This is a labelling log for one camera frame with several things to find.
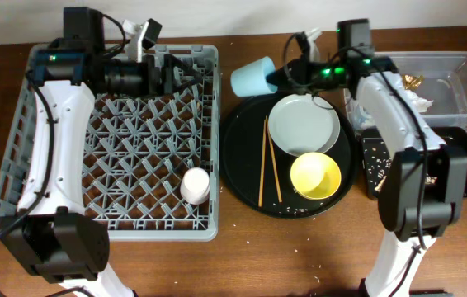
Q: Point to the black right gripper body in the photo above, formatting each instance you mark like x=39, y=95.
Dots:
x=318, y=76

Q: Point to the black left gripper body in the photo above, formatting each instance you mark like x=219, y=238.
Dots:
x=134, y=79

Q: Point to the light blue cup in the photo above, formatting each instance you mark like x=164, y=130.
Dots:
x=251, y=79

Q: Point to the yellow bowl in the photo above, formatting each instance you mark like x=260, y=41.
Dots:
x=315, y=176

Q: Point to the food scraps pile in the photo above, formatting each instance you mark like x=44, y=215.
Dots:
x=376, y=175

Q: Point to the pink cup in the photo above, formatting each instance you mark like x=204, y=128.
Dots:
x=195, y=186

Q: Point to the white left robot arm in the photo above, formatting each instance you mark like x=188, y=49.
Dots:
x=49, y=235

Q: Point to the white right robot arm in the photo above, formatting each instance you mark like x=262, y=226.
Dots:
x=423, y=191

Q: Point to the grey dishwasher rack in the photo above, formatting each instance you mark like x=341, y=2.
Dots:
x=138, y=150

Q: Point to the grey round plate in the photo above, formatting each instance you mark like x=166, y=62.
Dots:
x=301, y=124

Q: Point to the gold foil wrapper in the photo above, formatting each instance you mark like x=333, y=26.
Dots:
x=411, y=82

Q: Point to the crumpled white tissue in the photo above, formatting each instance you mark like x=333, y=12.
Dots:
x=420, y=103

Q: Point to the black rectangular tray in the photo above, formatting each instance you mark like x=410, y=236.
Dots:
x=376, y=161

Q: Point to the round black tray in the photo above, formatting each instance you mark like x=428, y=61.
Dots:
x=240, y=150

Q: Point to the clear plastic bin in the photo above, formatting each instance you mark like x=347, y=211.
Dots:
x=444, y=84

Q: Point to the right wooden chopstick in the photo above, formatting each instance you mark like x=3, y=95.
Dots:
x=273, y=160

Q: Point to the wooden chopstick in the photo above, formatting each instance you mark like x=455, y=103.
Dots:
x=263, y=164
x=273, y=160

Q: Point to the left wooden chopstick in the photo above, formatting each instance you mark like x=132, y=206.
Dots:
x=263, y=164

